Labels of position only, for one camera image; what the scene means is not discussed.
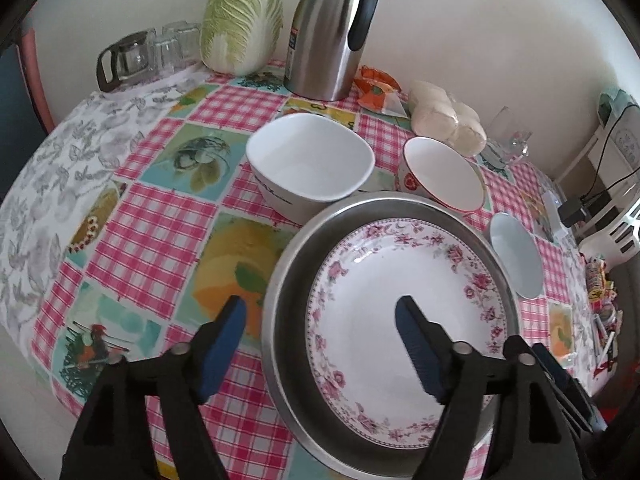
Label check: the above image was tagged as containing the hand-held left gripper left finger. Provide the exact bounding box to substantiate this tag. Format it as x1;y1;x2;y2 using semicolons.
60;295;248;480

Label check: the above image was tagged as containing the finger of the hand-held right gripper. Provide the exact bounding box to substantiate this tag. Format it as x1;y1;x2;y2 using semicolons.
531;342;608;436

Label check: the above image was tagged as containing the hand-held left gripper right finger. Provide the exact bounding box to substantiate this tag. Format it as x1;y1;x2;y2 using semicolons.
395;295;586;480

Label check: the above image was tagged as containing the round floral rim plate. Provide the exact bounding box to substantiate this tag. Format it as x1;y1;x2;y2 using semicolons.
305;217;508;448

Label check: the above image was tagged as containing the stainless steel basin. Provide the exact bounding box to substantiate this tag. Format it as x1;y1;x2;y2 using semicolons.
260;191;521;473

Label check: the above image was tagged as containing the light blue bowl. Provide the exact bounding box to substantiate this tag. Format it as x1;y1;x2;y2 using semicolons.
489;212;545;300

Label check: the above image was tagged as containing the strawberry print bowl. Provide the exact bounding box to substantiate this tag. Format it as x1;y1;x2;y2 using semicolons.
397;136;487;213

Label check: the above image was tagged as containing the white square bowl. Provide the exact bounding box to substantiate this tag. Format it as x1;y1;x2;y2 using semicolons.
245;112;376;223

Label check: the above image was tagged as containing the pile of snacks and tools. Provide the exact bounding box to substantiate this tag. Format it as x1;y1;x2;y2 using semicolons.
582;252;626;376

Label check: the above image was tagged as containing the yellow snack packet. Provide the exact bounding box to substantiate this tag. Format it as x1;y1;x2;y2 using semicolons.
586;256;608;301

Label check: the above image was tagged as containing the pink plaid tablecloth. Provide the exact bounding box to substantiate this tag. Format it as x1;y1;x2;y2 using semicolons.
32;57;596;480

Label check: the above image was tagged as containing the clear glass mug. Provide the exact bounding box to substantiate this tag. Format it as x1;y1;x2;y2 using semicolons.
487;106;532;161

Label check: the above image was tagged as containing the bag of steamed buns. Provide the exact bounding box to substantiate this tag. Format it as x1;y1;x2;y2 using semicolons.
407;80;488;156

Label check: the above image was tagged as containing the white patterned box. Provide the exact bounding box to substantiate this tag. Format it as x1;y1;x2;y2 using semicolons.
607;105;640;171

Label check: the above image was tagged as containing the white triangular packet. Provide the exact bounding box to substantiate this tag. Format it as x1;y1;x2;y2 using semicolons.
380;95;412;119

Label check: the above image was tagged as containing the teal cloth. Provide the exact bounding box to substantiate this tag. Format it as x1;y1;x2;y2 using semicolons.
597;87;626;126

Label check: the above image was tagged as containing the orange snack packet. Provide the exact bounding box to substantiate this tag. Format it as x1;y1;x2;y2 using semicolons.
356;65;401;111

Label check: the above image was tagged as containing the clear drinking glass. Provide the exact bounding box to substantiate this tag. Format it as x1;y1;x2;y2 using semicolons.
150;35;177;78
162;20;203;68

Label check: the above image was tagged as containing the dark blue panel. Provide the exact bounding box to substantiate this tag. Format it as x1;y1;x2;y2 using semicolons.
0;42;48;171

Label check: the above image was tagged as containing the pink padded bar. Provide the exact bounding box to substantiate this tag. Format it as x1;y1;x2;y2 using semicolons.
25;25;57;133

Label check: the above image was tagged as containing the stainless steel thermos jug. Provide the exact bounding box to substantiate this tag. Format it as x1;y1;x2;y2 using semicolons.
284;0;380;102

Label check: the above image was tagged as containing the napa cabbage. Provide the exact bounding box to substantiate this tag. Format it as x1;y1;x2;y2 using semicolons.
200;0;285;75

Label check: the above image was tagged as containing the glass pitcher black handle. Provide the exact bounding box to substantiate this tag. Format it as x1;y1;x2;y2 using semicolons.
96;31;156;93

